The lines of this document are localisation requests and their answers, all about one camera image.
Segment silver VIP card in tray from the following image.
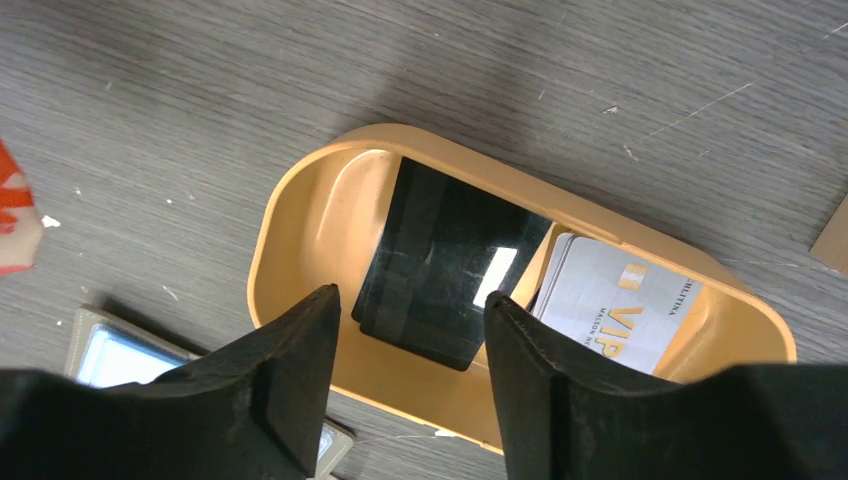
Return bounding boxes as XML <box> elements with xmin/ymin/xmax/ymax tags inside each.
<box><xmin>532</xmin><ymin>233</ymin><xmax>702</xmax><ymax>374</ymax></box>

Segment orange floral garment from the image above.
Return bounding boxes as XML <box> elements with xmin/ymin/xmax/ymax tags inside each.
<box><xmin>1</xmin><ymin>143</ymin><xmax>44</xmax><ymax>275</ymax></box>

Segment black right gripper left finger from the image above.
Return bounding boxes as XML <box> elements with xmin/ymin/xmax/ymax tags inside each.
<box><xmin>1</xmin><ymin>284</ymin><xmax>341</xmax><ymax>479</ymax></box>

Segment tan oval tray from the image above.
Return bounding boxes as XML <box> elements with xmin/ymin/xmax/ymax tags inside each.
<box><xmin>247</xmin><ymin>123</ymin><xmax>797</xmax><ymax>453</ymax></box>

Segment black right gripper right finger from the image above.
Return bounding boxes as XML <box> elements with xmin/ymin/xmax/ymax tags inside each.
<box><xmin>484</xmin><ymin>292</ymin><xmax>847</xmax><ymax>479</ymax></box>

